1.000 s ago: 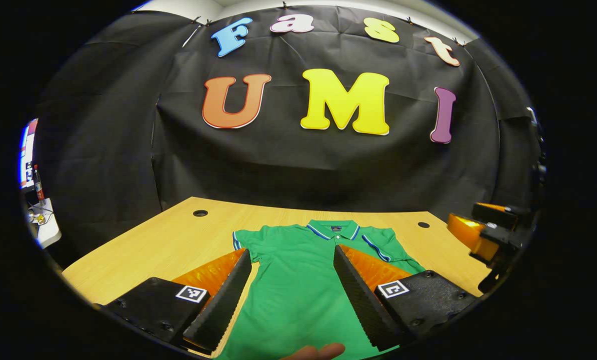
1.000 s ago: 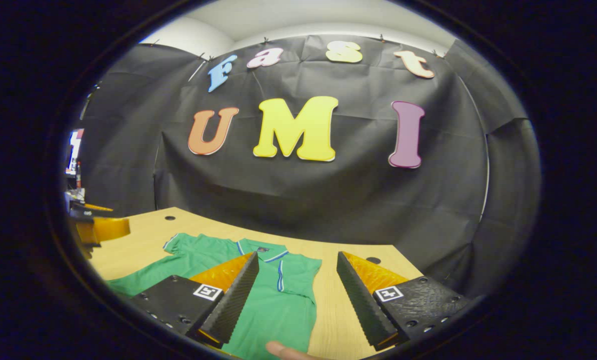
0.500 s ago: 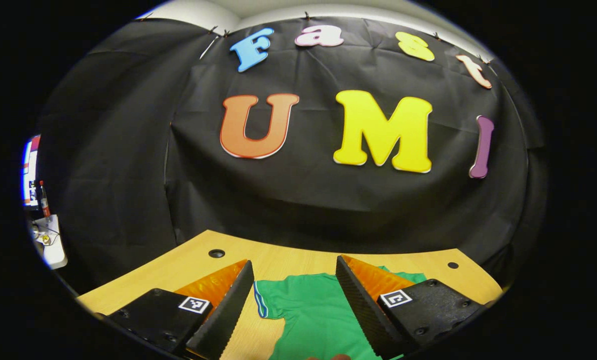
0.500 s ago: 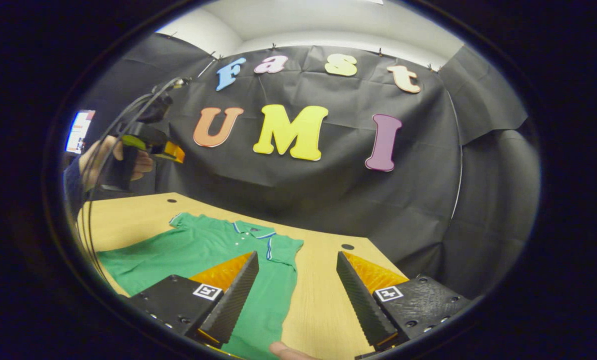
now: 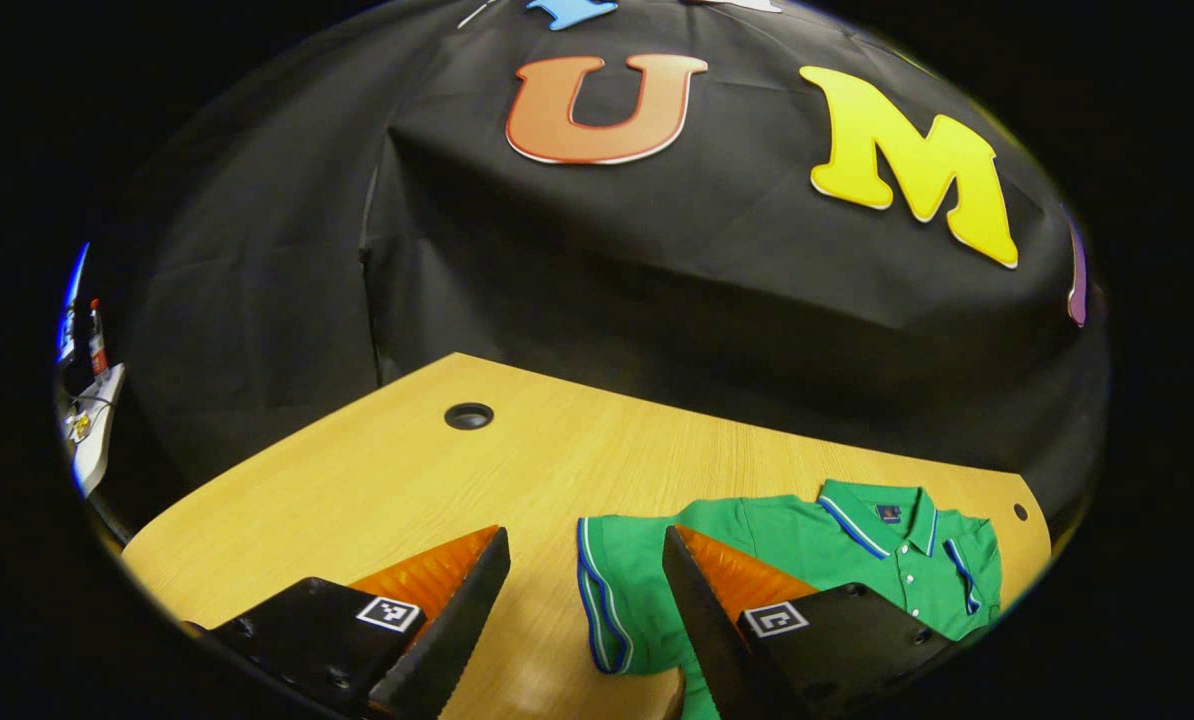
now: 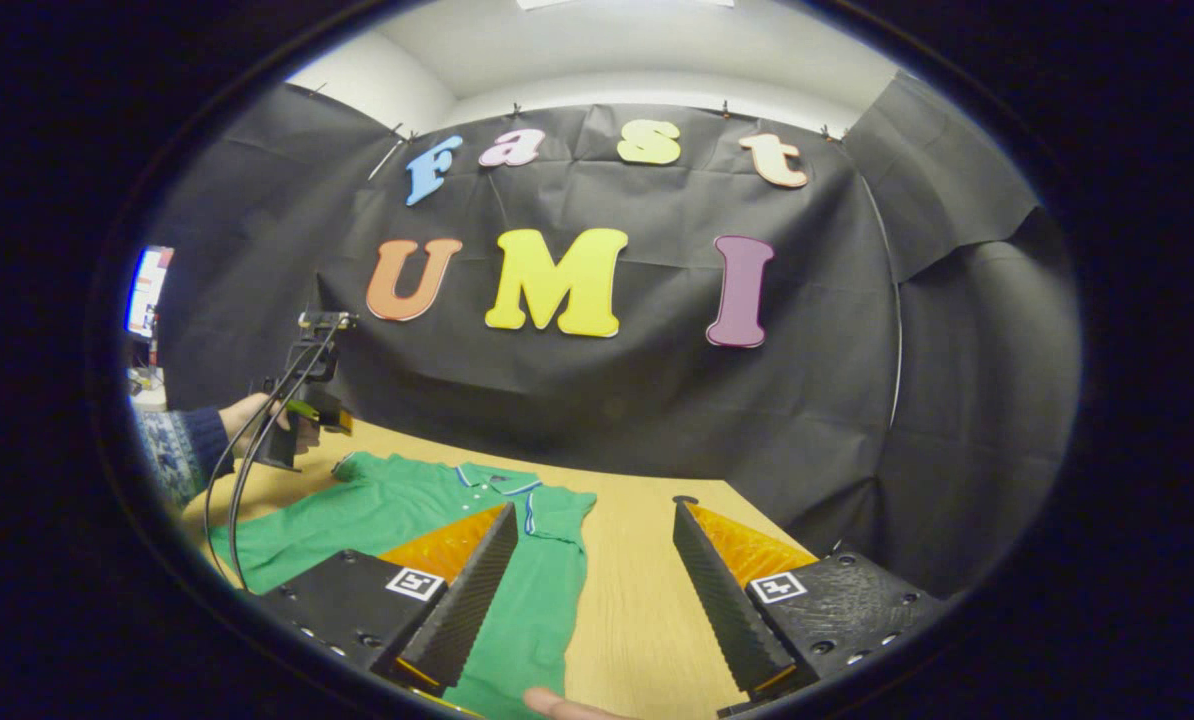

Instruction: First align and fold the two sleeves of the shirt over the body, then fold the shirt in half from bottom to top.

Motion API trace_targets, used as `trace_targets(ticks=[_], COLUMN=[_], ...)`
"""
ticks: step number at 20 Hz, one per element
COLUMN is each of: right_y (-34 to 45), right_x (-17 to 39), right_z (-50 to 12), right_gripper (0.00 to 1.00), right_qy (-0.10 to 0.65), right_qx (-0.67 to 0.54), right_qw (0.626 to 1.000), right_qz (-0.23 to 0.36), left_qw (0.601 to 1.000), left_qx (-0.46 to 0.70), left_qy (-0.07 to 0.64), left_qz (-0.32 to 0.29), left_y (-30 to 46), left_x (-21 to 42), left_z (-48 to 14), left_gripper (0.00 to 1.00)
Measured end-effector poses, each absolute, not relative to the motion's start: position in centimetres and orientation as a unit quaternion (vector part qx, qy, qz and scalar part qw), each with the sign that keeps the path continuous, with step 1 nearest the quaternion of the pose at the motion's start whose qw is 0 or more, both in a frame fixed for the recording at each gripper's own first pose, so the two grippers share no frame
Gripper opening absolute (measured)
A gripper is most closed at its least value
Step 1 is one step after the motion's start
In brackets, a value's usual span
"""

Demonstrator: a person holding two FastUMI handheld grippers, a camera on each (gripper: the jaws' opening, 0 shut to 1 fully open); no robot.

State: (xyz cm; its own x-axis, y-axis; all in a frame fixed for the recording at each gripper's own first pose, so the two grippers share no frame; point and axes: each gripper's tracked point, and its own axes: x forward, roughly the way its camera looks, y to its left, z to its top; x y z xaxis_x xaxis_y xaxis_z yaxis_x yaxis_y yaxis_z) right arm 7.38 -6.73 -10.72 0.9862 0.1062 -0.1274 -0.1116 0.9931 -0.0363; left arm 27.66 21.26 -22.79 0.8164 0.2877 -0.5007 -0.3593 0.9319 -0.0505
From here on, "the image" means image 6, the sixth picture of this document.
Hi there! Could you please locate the black cable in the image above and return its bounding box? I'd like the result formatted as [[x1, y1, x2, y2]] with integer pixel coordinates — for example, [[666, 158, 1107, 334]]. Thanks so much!
[[227, 322, 343, 593], [203, 340, 320, 586]]

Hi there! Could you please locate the black backdrop cloth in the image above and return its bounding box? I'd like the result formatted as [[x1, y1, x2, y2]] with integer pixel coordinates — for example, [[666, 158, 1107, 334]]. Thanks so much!
[[142, 70, 1086, 601]]

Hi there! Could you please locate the green T-shirt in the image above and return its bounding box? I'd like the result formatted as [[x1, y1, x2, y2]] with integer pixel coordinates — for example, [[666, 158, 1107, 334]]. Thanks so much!
[[209, 451, 599, 720]]

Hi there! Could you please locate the ceiling light panel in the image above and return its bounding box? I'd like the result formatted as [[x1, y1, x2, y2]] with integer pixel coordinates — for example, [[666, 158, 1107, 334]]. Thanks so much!
[[517, 0, 734, 11]]

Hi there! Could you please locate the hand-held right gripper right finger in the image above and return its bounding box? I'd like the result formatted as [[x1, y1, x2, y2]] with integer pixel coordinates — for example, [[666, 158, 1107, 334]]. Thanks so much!
[[672, 497, 951, 716]]

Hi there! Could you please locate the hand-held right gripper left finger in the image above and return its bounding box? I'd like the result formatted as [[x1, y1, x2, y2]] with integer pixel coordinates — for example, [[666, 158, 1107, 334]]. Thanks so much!
[[255, 503, 520, 699]]

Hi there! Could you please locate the computer monitor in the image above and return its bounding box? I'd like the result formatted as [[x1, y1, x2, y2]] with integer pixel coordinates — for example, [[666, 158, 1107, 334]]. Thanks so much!
[[123, 245, 175, 342]]

